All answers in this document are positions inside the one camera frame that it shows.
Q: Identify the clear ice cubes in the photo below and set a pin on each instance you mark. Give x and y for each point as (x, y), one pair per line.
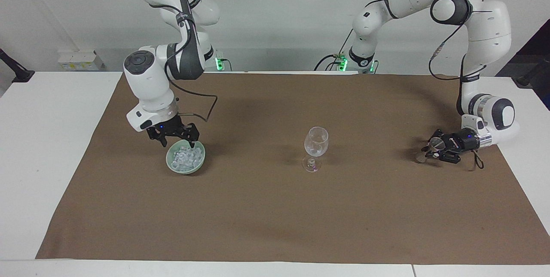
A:
(186, 157)

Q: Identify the white box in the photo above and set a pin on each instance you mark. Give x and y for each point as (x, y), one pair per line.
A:
(79, 60)

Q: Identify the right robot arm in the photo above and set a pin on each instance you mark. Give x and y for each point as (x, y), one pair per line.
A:
(148, 79)

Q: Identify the clear wine glass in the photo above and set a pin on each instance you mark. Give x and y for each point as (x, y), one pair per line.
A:
(316, 141)

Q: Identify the small clear glass cup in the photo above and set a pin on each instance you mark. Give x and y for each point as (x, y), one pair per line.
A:
(436, 144)

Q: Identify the black stand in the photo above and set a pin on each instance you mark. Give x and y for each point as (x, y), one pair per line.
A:
(15, 71)
(530, 77)

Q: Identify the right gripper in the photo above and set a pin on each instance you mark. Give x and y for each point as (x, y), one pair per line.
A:
(165, 128)

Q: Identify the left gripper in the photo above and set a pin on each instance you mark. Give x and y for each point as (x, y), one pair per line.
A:
(464, 141)

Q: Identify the green ceramic bowl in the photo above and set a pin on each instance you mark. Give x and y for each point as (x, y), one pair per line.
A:
(174, 166)

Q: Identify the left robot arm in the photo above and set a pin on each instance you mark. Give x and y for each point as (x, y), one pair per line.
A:
(490, 23)

